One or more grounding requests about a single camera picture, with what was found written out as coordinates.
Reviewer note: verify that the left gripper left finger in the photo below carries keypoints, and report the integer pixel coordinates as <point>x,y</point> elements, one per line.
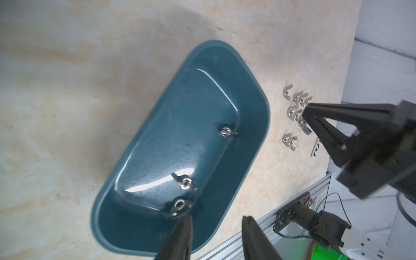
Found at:
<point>179,244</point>

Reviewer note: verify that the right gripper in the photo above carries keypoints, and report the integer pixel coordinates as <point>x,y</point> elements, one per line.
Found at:
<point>383,152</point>

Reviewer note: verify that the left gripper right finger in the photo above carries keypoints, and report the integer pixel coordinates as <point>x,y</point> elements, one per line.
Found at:
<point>256,245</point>

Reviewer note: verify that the teal plastic storage box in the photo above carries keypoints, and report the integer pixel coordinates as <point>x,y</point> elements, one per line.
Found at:
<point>213,87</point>

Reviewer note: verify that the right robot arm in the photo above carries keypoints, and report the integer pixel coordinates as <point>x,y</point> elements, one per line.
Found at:
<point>330,231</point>

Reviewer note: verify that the silver wing nut in box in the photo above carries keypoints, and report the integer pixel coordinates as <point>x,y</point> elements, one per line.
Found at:
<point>179,206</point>
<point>184,182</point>
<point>226,131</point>

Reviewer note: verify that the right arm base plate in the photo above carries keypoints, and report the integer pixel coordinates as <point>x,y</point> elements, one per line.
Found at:
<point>285,214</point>

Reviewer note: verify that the fork with patterned handle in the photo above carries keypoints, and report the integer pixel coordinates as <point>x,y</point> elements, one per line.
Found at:
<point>316,148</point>

